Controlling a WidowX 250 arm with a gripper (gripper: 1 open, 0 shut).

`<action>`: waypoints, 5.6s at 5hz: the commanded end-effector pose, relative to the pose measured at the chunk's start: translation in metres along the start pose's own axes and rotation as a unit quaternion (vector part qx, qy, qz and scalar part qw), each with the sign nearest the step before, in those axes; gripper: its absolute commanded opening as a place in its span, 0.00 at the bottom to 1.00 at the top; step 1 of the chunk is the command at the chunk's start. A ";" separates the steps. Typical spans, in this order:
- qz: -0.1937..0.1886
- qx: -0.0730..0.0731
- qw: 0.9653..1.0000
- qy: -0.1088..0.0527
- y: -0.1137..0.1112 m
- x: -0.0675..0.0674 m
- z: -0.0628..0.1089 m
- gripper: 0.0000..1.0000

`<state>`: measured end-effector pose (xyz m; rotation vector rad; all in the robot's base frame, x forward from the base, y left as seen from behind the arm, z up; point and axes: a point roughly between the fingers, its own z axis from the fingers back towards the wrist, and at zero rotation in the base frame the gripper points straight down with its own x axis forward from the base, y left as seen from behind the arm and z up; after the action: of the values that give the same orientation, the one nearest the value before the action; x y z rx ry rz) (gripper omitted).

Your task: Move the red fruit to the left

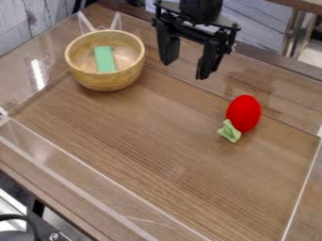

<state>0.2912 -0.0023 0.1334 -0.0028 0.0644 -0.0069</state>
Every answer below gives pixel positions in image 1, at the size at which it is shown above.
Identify clear acrylic tray walls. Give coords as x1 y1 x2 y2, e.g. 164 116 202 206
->
0 6 322 241

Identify wooden bowl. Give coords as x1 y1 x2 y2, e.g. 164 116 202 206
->
65 29 146 91

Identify black metal frame bracket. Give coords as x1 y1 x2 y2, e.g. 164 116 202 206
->
27 199 73 241

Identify green rectangular block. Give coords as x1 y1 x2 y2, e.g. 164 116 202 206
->
96 46 117 72

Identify black cable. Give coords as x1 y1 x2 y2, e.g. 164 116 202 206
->
0 214 41 241

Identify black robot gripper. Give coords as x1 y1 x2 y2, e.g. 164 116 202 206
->
154 0 242 80

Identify metal table leg background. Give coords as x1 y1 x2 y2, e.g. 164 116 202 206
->
283 9 317 59

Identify red plush fruit green leaves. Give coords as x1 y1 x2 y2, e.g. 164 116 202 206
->
217 95 263 143

